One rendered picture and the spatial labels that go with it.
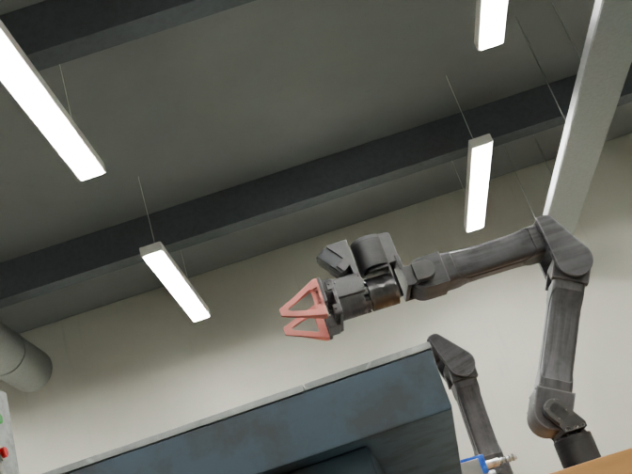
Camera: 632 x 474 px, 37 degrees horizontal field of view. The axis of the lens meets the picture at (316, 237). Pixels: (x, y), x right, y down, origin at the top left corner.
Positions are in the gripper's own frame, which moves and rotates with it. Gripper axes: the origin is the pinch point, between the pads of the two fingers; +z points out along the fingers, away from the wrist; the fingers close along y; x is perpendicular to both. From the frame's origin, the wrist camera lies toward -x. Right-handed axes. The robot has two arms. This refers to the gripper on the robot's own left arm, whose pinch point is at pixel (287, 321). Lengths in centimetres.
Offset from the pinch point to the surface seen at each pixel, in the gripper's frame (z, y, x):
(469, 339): -178, -657, -164
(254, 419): 7, 102, 41
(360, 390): 2, 103, 41
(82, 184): 96, -458, -312
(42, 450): 220, -693, -195
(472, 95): -215, -485, -307
